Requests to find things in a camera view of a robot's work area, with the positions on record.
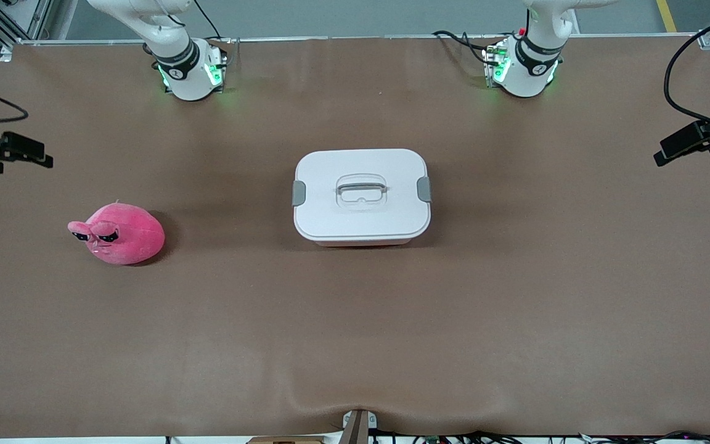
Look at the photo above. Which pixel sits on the pink plush toy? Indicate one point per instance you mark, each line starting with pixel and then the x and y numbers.
pixel 136 237

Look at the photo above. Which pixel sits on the white box lid grey clips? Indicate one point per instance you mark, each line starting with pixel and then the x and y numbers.
pixel 330 216

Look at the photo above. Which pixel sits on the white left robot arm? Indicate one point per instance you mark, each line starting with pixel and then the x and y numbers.
pixel 527 68

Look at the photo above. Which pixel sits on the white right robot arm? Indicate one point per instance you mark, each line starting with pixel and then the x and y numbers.
pixel 179 61

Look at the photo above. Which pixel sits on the pink plastic storage box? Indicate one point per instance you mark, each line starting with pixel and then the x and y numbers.
pixel 361 243

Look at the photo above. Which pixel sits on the brown table mat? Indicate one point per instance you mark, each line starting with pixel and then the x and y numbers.
pixel 355 339

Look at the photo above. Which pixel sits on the silver table edge rail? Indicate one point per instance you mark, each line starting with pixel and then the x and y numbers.
pixel 330 39

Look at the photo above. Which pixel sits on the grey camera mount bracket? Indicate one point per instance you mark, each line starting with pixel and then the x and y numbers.
pixel 358 428

